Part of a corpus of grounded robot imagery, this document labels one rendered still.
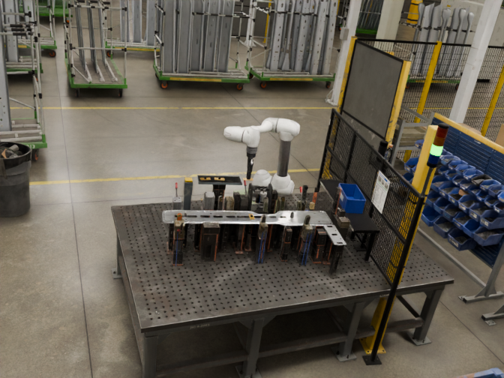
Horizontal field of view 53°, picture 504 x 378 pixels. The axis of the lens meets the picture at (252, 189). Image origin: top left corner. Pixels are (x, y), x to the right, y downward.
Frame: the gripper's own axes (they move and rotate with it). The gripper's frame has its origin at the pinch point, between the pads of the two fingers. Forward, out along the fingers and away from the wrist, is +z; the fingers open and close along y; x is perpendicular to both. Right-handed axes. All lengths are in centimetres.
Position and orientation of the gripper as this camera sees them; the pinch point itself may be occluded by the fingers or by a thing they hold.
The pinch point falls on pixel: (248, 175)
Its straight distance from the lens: 412.9
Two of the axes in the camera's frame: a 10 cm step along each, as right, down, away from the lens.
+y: 1.9, 4.6, -8.7
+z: -1.1, 8.9, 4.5
